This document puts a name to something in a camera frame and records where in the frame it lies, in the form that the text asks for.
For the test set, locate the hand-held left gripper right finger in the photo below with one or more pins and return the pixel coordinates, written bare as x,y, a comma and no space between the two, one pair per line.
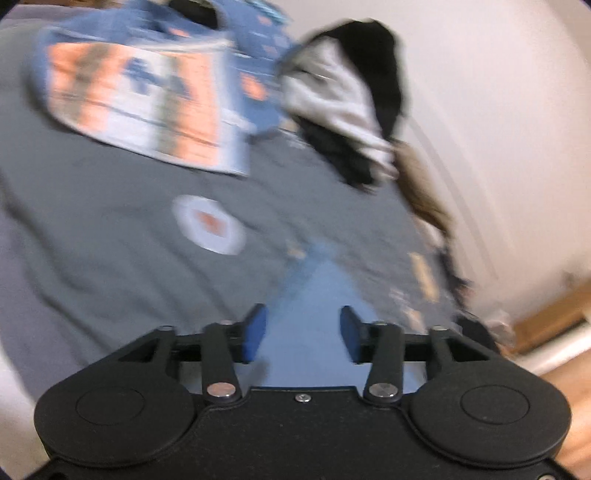
351,334

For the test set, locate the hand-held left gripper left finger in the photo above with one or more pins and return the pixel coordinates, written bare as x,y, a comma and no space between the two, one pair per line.
256,332

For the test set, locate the blue shirt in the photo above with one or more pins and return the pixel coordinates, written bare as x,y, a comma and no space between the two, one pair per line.
318,300

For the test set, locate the pile of khaki garments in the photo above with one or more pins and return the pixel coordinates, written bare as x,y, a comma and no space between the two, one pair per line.
425,194

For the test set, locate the black garment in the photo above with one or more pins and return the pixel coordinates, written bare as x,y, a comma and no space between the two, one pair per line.
351,161
383,69

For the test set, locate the white headboard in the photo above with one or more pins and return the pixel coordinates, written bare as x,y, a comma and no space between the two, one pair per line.
485,207

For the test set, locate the grey quilted bedspread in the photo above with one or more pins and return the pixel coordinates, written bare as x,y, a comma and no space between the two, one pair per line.
92,230

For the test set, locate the wooden bedside furniture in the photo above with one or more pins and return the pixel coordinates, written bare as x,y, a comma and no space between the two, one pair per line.
554,314

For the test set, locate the white grey garment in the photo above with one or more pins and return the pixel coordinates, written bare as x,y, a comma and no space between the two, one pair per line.
337,92

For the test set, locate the blue orange patterned quilt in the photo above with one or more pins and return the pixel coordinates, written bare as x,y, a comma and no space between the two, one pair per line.
138,92

